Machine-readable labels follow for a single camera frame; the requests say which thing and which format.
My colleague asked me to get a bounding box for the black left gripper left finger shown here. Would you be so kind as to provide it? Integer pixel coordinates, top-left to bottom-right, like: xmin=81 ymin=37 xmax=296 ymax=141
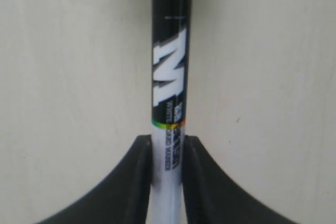
xmin=42 ymin=135 xmax=152 ymax=223

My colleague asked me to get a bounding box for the black and white marker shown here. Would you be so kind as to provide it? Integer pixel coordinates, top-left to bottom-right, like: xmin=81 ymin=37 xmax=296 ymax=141
xmin=150 ymin=0 xmax=192 ymax=223

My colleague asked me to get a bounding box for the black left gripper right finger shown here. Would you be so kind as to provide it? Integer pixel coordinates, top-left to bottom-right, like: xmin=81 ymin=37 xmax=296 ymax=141
xmin=182 ymin=135 xmax=293 ymax=223

